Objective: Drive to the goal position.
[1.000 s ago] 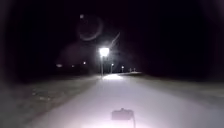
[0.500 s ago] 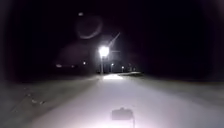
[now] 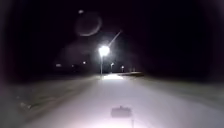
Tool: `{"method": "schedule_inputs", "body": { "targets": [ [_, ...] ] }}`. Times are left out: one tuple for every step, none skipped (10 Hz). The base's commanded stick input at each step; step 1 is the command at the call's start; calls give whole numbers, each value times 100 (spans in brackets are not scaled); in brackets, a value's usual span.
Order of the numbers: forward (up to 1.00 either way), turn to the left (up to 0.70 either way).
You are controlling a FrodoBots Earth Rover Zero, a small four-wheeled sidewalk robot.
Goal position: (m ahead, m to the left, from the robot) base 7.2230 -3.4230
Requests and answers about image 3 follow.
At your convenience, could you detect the tall street lamp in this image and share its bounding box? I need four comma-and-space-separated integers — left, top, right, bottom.
98, 45, 111, 76

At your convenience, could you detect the pale paved path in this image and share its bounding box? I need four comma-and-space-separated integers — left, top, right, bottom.
19, 73, 224, 128

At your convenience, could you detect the dark grass verge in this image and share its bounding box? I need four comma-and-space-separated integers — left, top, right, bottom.
123, 71, 224, 113
0, 75, 102, 128

